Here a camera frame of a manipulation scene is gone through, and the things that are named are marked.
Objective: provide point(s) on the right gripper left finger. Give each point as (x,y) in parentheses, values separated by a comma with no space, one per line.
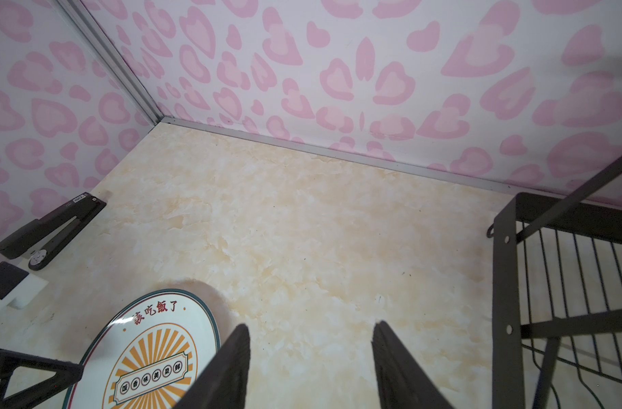
(223,383)

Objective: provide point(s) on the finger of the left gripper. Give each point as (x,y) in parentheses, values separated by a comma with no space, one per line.
(27,380)

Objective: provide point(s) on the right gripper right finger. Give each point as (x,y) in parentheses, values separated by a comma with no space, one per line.
(401,382)

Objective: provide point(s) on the large orange sunburst plate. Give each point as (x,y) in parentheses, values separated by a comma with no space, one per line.
(149,354)

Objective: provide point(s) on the black stapler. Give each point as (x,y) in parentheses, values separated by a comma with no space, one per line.
(62,225)

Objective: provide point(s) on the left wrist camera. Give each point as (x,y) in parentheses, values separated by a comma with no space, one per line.
(18,287)

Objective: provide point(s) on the black wire dish rack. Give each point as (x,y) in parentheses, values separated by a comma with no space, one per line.
(557,300)

